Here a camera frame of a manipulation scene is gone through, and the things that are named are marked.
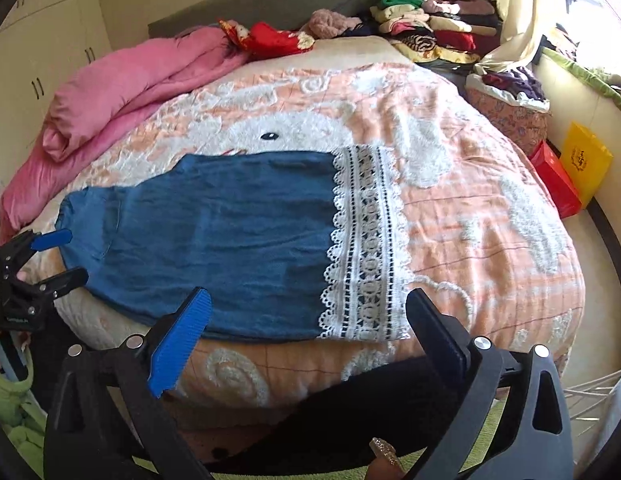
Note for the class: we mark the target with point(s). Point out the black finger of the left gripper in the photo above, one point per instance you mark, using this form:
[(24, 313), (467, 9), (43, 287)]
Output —
[(56, 286)]

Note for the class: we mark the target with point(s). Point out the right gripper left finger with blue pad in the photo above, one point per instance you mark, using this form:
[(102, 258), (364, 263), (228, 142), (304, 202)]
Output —
[(106, 420)]

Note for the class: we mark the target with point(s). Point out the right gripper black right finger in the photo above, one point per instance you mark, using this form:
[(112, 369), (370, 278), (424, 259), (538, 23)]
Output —
[(533, 438)]

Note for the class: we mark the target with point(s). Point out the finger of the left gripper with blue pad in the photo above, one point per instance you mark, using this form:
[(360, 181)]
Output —
[(45, 240)]

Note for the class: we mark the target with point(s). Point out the blue denim lace-trimmed pants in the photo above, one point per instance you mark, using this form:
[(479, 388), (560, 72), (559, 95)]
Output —
[(290, 245)]

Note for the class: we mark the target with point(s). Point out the green fleece sleeve forearm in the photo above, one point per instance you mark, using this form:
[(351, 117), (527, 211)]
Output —
[(22, 418)]

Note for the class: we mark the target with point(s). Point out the pink folded quilt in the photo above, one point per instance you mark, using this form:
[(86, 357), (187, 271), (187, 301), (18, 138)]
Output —
[(101, 103)]

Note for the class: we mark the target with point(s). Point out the red gift bag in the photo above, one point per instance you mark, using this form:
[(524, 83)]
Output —
[(557, 181)]

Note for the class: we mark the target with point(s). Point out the yellow paper bag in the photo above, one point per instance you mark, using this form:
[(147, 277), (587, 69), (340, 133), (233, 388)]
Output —
[(586, 160)]

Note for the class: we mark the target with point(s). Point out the red embroidered cloth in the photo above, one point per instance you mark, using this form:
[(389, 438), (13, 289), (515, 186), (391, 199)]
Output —
[(263, 42)]

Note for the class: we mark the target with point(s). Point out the floral storage box with clothes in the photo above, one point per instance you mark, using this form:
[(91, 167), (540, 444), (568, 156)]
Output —
[(523, 120)]

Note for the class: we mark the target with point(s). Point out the mauve fuzzy garment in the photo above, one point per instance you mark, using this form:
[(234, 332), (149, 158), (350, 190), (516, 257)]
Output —
[(327, 24)]

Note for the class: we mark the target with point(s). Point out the grey upholstered headboard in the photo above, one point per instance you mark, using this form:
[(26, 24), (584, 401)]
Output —
[(281, 14)]

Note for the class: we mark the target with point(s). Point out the stack of folded clothes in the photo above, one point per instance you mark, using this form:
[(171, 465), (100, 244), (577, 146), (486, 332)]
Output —
[(458, 32)]

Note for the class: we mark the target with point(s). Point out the cream curtain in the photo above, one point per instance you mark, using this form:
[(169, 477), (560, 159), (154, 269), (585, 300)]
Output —
[(524, 24)]

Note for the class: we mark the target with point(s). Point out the white wire rack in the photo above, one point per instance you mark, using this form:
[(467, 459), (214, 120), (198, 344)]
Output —
[(595, 411)]

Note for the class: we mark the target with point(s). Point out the cream wardrobe with handles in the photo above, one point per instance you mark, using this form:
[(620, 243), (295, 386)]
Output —
[(42, 44)]

